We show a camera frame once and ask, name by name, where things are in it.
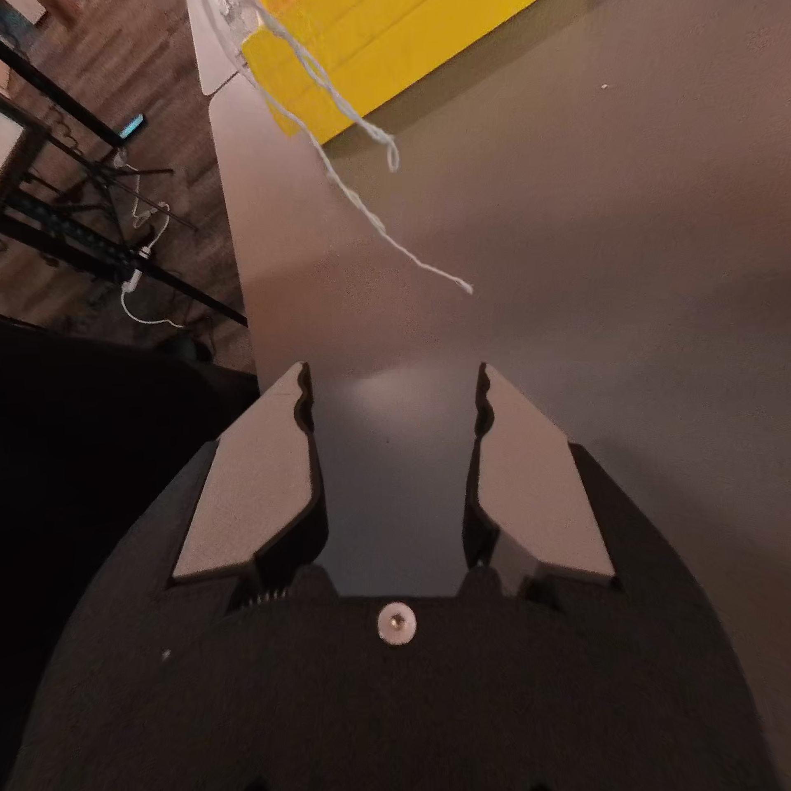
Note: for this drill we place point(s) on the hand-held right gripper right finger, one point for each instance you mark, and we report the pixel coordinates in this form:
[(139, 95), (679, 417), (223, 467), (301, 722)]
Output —
[(537, 500)]

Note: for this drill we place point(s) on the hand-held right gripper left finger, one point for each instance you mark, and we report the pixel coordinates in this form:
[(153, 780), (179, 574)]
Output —
[(247, 488)]

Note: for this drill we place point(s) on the dark cloth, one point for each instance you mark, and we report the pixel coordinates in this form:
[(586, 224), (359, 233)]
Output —
[(92, 432)]

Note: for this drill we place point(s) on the black metal rack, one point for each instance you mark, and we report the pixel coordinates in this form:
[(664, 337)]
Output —
[(37, 213)]

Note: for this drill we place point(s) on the dark phone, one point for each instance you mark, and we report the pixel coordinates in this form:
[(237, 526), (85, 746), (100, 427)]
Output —
[(133, 127)]

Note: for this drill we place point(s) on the yellow sheet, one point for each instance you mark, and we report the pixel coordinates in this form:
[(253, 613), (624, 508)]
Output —
[(371, 49)]

